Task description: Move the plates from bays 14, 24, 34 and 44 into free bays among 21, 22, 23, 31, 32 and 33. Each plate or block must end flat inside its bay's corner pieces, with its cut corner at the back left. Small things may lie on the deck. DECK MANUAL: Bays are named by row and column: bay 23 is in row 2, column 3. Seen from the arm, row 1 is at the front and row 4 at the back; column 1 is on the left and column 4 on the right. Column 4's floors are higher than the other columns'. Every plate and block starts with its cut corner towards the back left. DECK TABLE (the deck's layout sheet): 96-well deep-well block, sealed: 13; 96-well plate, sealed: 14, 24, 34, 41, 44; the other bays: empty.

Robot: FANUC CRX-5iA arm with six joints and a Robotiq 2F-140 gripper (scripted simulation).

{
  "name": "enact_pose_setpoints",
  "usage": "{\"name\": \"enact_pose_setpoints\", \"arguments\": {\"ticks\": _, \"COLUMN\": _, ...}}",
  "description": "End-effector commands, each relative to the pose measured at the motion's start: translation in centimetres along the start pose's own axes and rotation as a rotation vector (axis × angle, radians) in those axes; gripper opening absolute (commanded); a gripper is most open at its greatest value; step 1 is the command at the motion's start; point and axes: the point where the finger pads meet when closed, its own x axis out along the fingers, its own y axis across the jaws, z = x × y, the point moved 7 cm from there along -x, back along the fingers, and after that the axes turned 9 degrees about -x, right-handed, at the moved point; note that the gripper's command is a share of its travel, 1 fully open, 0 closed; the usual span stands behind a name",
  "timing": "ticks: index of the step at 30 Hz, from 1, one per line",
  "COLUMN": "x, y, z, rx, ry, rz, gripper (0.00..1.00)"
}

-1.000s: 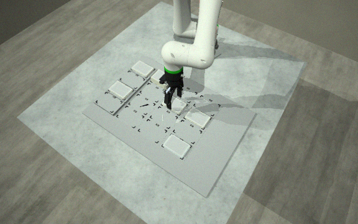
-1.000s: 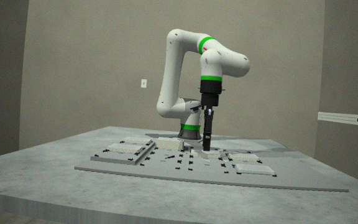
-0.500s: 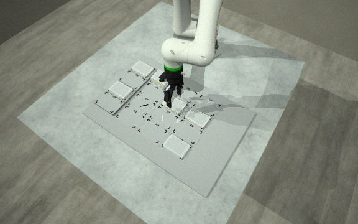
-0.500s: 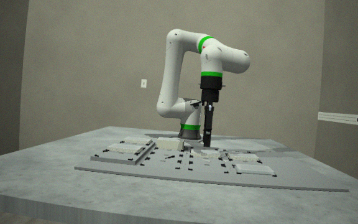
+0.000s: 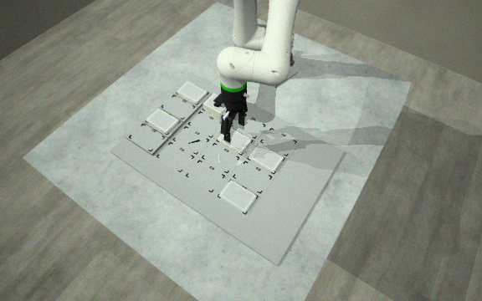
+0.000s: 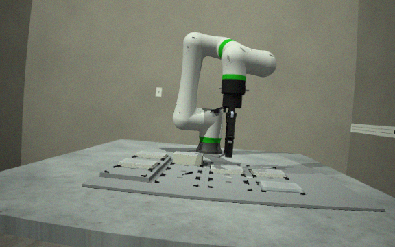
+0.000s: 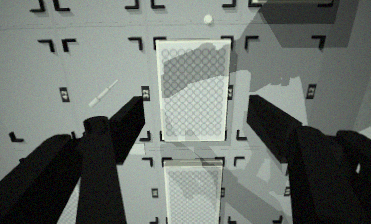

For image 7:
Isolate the grey rectangular deck plate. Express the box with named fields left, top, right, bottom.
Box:
left=0, top=0, right=371, bottom=224

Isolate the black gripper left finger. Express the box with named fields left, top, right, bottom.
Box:
left=0, top=96, right=145, bottom=224

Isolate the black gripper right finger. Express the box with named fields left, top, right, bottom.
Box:
left=246, top=95, right=371, bottom=224

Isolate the white pipette tip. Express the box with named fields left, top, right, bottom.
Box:
left=89, top=84, right=114, bottom=108

